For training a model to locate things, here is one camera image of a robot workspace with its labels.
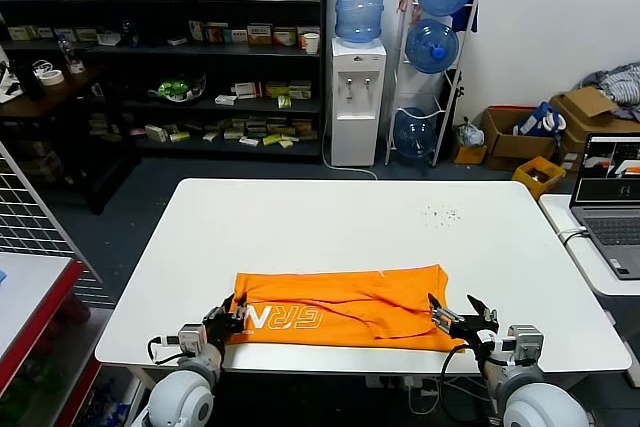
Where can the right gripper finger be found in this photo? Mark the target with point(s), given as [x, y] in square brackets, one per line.
[442, 314]
[482, 312]

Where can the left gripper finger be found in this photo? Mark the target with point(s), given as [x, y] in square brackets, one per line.
[221, 308]
[241, 316]

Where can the black shelving unit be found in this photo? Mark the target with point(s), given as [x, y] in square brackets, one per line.
[150, 56]

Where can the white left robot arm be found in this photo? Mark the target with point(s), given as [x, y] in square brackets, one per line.
[180, 392]

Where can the crumpled clear plastic bag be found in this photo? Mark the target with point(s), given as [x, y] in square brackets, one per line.
[471, 134]

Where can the bowl with green contents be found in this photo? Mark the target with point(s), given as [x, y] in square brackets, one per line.
[175, 88]

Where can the upright blue water jug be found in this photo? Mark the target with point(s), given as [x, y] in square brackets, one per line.
[361, 3]

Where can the dark wooden desk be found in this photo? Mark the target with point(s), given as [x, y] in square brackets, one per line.
[50, 97]

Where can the brown cardboard box with flap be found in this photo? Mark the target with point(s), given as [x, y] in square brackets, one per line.
[587, 108]

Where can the small yellow cardboard box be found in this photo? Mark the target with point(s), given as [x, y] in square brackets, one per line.
[470, 154]

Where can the yellow plastic bin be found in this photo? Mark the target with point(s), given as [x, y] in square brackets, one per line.
[537, 180]

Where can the white tape roll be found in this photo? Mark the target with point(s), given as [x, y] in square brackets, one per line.
[51, 77]

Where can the white metal jug rack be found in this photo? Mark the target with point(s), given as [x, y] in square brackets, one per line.
[452, 97]

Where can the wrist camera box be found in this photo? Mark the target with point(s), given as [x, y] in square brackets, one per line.
[191, 338]
[525, 346]

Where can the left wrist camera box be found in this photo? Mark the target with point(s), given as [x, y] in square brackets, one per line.
[191, 338]

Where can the grey open laptop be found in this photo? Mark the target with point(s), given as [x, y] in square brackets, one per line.
[610, 227]

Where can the white power strip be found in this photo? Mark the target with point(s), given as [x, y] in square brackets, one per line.
[400, 381]

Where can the open red-rimmed cardboard box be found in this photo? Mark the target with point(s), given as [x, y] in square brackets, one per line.
[510, 148]

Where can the clear plastic bottle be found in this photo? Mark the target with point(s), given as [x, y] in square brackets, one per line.
[65, 51]

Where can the black cylinder container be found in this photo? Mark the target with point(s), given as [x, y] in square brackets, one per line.
[29, 82]

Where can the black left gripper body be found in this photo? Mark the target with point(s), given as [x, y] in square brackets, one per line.
[217, 333]

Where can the orange t-shirt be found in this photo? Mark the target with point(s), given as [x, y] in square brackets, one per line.
[350, 307]

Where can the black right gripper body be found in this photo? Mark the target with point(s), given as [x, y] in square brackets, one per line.
[472, 334]

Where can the scattered grey crumbs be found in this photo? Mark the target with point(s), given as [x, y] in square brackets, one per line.
[442, 214]

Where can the blue white bag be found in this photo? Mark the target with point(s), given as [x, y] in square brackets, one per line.
[537, 120]

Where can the white paper cup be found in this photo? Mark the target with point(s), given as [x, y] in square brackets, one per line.
[311, 43]

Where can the white side table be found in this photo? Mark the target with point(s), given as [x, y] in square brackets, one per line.
[565, 257]

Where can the pile of grey clothes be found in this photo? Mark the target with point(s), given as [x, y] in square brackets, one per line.
[617, 81]

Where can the dark blue hanging cloth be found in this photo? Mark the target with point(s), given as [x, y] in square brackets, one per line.
[467, 13]

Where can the white water dispenser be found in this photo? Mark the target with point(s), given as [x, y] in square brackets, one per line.
[356, 108]

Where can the black folded tripod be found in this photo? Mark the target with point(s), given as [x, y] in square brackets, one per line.
[454, 93]

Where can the red-edged white table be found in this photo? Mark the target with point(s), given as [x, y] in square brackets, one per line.
[30, 292]

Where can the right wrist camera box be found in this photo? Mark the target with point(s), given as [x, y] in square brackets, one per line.
[525, 346]

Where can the yellow white medicine box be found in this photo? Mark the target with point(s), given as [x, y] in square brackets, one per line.
[260, 34]

